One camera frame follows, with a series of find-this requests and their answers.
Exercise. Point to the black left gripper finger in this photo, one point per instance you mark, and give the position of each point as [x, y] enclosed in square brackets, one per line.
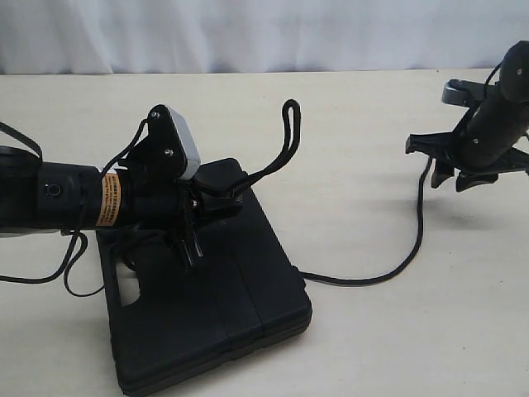
[183, 242]
[219, 190]

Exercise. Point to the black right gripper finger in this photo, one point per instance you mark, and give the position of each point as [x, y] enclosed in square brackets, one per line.
[439, 145]
[443, 171]

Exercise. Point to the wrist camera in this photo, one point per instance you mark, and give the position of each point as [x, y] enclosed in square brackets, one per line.
[465, 93]
[168, 153]

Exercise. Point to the white backdrop curtain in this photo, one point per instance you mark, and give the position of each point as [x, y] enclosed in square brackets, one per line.
[198, 37]

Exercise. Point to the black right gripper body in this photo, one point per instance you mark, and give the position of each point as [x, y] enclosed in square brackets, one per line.
[480, 145]

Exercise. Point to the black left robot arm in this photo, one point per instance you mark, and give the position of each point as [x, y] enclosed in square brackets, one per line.
[38, 196]

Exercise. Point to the black plastic carrying case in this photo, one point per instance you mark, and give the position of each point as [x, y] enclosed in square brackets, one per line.
[168, 323]

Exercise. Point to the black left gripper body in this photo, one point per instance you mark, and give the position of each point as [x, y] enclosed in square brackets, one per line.
[153, 204]

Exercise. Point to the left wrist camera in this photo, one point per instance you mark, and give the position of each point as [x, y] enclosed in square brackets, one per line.
[168, 153]

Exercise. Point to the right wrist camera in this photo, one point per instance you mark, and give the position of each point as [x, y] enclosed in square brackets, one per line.
[465, 93]

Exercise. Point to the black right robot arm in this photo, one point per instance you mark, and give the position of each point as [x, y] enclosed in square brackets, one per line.
[508, 105]

